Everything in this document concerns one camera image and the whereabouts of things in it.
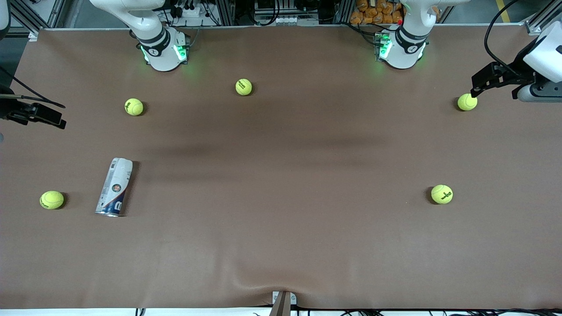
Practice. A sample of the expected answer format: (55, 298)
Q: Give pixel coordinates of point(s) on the white blue tennis ball can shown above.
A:
(115, 186)

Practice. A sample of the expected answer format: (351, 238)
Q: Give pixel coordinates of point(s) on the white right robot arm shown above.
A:
(164, 61)

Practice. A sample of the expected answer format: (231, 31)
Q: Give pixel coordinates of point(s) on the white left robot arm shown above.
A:
(408, 48)

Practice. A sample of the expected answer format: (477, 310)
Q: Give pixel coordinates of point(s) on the yellow tennis ball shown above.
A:
(441, 194)
(134, 106)
(467, 102)
(52, 199)
(243, 87)

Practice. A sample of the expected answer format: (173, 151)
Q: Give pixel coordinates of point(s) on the orange objects pile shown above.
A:
(373, 13)

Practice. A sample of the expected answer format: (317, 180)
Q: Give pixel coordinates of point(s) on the white power strip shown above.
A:
(188, 11)

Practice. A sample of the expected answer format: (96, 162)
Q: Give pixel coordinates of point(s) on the white terminal block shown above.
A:
(285, 20)

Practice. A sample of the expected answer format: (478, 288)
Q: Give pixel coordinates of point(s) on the brown table cover mat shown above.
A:
(281, 228)

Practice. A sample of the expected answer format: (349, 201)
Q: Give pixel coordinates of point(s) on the aluminium frame profile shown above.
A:
(538, 19)
(26, 19)

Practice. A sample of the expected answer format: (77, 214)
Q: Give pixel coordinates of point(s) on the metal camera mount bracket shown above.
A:
(283, 303)

